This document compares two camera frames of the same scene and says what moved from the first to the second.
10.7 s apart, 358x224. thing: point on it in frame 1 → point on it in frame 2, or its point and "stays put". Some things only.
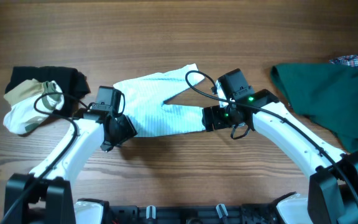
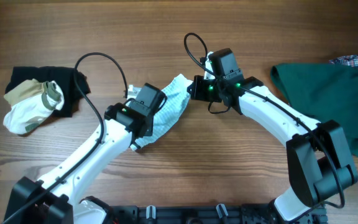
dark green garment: (344, 99) stays put
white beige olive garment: (30, 102) stays put
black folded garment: (74, 83) stays put
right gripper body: (222, 117) → (206, 89)
